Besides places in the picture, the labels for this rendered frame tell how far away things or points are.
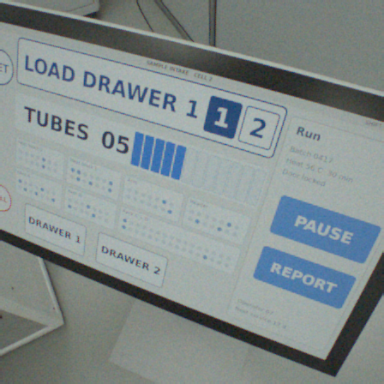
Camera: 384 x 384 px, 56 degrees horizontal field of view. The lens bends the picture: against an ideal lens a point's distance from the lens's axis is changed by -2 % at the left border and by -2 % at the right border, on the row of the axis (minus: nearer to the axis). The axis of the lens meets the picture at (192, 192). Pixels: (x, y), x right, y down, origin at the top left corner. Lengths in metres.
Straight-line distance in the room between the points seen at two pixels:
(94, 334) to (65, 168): 1.10
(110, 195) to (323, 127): 0.24
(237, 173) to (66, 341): 1.25
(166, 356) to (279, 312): 1.00
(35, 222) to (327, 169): 0.36
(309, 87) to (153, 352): 1.20
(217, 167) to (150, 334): 1.10
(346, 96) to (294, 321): 0.25
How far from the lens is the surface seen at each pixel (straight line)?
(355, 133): 0.35
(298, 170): 0.36
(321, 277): 0.41
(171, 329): 1.41
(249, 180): 0.37
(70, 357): 1.52
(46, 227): 0.51
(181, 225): 0.41
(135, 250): 0.45
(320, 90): 0.35
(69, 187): 0.46
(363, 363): 1.54
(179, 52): 0.37
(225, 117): 0.36
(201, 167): 0.38
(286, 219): 0.38
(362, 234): 0.39
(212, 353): 1.40
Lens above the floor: 1.43
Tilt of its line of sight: 63 degrees down
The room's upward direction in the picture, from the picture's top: 4 degrees counter-clockwise
